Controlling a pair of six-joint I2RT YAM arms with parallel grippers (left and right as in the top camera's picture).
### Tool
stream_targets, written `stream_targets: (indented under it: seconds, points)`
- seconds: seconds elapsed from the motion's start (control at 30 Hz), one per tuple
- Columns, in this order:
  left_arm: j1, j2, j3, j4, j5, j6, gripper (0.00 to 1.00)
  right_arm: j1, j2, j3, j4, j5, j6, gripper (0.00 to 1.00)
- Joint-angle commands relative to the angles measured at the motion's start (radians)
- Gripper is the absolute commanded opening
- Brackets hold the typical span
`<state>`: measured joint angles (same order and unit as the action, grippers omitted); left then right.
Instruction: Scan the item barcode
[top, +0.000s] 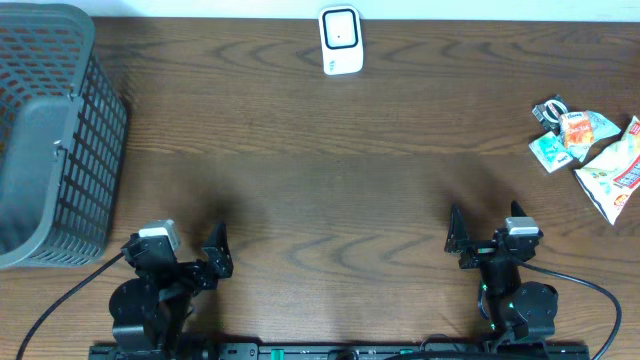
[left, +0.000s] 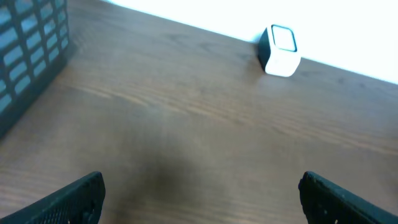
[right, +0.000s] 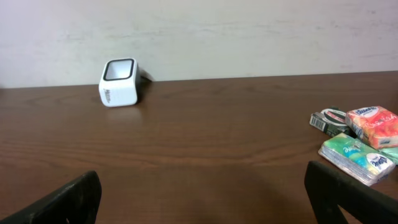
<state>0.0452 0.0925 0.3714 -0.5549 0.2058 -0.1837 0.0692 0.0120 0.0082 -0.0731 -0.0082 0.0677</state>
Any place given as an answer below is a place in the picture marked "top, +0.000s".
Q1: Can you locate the teal tissue box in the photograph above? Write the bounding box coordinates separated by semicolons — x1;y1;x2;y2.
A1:
529;131;574;173

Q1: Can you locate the cream snack bag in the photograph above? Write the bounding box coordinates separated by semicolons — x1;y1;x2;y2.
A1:
574;116;639;225

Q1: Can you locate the orange small packet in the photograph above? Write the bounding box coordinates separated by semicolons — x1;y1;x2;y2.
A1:
559;111;595;148

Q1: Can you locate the mint green wipes pack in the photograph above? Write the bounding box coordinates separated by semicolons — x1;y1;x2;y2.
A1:
567;111;621;162

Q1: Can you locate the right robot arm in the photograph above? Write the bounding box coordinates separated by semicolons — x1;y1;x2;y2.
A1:
444;201;558;353

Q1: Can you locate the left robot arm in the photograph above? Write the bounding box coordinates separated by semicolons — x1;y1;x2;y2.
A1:
109;219;234;359

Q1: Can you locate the white barcode scanner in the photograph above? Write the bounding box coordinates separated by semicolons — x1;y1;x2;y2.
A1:
318;5;364;76

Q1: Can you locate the dark grey plastic basket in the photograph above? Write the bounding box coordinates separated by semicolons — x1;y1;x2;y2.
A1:
1;3;129;268

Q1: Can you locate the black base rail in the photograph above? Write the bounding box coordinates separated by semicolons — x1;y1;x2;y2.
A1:
88;339;590;360

